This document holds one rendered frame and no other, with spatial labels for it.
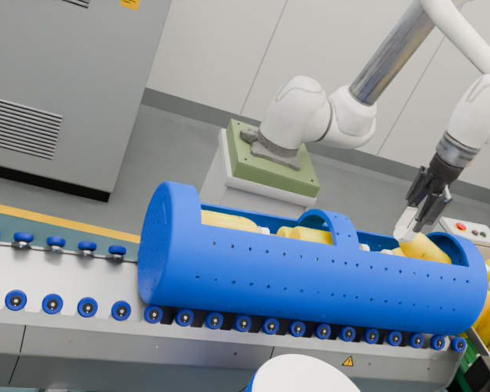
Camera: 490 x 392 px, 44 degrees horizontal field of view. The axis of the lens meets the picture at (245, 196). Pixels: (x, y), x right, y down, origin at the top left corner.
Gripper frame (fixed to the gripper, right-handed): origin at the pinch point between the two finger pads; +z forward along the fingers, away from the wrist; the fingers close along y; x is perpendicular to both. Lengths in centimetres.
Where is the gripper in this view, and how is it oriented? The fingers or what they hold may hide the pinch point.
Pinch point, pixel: (409, 224)
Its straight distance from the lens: 158.5
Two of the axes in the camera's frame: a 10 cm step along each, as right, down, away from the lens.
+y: 2.0, 5.9, -7.8
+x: 9.2, 1.6, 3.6
